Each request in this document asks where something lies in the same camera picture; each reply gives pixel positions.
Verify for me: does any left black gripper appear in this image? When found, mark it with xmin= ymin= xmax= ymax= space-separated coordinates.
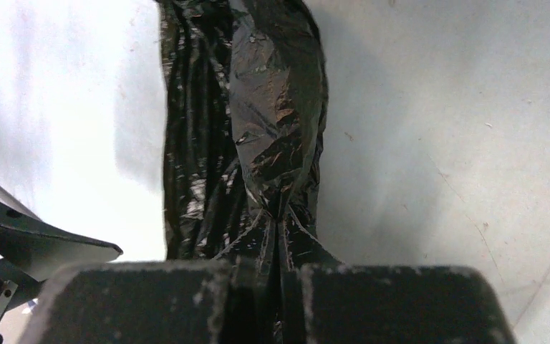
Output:
xmin=0 ymin=186 xmax=122 ymax=343

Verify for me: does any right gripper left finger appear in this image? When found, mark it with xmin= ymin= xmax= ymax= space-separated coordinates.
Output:
xmin=16 ymin=258 xmax=276 ymax=344

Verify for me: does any black plastic trash bag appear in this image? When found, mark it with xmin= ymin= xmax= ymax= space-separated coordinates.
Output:
xmin=158 ymin=1 xmax=334 ymax=343

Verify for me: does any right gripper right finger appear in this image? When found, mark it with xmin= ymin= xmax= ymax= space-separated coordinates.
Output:
xmin=279 ymin=223 xmax=518 ymax=344

